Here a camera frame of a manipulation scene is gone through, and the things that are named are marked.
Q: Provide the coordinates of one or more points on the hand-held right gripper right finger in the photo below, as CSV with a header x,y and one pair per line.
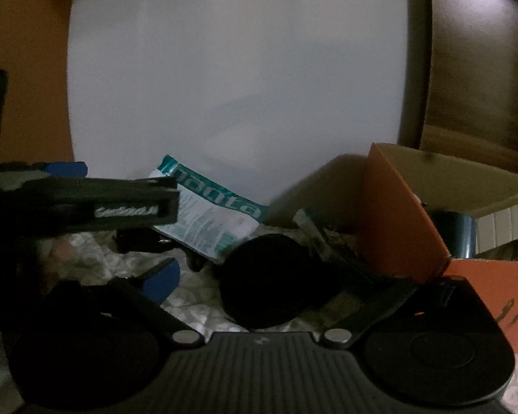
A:
x,y
388,302

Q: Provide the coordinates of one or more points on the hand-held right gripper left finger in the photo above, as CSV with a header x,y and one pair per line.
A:
x,y
164,280

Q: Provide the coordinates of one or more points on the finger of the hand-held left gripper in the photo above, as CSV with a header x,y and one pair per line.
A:
x,y
64,168
112,200

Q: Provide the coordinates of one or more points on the white and teal packet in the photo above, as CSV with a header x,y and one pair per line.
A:
x,y
207,220

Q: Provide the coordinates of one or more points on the orange cardboard box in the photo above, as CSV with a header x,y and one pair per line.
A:
x,y
393,224

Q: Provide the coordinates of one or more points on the black round object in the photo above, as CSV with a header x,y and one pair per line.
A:
x,y
265,284

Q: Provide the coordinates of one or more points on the white patterned cloth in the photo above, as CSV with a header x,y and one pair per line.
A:
x,y
194,306

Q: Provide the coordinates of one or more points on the dark green printed packet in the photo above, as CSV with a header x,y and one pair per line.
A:
x,y
323,241

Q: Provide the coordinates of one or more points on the dark shiny tape roll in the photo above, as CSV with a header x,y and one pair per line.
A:
x,y
453,233

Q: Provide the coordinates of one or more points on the white ribbed strip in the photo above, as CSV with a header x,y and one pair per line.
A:
x,y
505,224

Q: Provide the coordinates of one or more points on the dark wooden board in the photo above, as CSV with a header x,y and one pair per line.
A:
x,y
479,73

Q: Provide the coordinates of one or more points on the brown wooden cabinet frame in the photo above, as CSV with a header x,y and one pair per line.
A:
x,y
26,73

